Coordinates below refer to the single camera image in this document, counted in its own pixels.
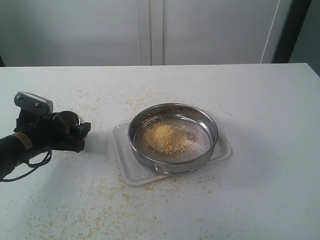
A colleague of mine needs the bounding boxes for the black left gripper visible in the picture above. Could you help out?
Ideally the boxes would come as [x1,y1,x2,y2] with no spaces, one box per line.
[13,110,91,152]

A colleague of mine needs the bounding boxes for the stainless steel cup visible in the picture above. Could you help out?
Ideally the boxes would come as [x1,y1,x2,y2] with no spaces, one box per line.
[52,110,81,128]

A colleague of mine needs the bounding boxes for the yellow grain pile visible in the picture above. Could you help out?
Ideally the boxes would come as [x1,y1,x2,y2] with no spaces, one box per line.
[144,123,193,155]

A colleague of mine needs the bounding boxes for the round steel mesh sieve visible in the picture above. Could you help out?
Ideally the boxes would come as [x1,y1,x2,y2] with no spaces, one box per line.
[127,103,219,176]

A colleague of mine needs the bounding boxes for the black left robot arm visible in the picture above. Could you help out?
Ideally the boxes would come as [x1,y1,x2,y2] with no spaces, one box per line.
[0,110,91,182]

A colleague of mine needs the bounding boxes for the white rectangular plastic tray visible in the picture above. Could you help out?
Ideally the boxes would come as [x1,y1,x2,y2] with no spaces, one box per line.
[112,121,232,186]

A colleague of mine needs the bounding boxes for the white cabinet doors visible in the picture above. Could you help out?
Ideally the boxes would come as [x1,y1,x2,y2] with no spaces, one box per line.
[0,0,291,67]

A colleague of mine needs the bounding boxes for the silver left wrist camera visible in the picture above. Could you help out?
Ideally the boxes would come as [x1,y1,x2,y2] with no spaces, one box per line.
[14,91,53,116]

